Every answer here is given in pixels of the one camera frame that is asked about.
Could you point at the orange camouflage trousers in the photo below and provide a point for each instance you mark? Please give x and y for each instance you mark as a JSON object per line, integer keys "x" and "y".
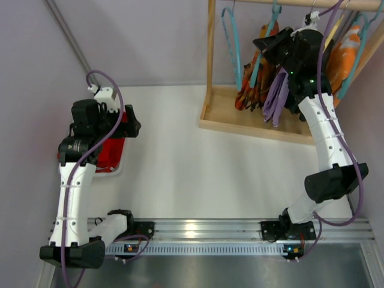
{"x": 257, "y": 79}

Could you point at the orange white garment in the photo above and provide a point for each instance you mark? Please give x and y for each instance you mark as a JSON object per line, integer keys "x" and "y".
{"x": 342, "y": 58}

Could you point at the white plastic basket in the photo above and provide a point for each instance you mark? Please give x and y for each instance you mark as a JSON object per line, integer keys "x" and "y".
{"x": 110, "y": 158}

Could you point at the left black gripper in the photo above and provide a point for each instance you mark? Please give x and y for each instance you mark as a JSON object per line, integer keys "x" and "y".
{"x": 120, "y": 120}

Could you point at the purple garment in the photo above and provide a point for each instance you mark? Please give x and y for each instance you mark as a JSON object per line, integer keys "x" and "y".
{"x": 276, "y": 98}

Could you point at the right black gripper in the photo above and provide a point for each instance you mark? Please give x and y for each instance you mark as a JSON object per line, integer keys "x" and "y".
{"x": 280, "y": 48}

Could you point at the wooden clothes rack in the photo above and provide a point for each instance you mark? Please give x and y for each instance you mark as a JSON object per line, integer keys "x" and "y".
{"x": 218, "y": 110}

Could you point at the black garment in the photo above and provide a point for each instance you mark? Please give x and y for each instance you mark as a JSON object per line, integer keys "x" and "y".
{"x": 296, "y": 94}

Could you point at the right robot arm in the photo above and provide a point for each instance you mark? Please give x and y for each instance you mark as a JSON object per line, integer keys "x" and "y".
{"x": 339, "y": 172}

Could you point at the empty teal hanger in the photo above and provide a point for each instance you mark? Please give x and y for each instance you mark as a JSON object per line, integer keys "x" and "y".
{"x": 233, "y": 43}

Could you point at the red garment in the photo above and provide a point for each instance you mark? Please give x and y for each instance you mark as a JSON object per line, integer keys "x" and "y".
{"x": 95, "y": 139}

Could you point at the far right teal hanger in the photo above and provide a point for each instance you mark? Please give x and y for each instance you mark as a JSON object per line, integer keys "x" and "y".
{"x": 357, "y": 54}

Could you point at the wooden hanger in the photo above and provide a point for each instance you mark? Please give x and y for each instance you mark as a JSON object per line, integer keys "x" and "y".
{"x": 336, "y": 25}

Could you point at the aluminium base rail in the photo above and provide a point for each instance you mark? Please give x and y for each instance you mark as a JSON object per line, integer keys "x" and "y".
{"x": 177, "y": 237}

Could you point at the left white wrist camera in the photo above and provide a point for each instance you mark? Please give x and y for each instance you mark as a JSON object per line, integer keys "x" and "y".
{"x": 105, "y": 94}

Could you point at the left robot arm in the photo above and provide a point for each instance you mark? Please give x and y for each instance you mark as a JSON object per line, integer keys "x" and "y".
{"x": 72, "y": 244}

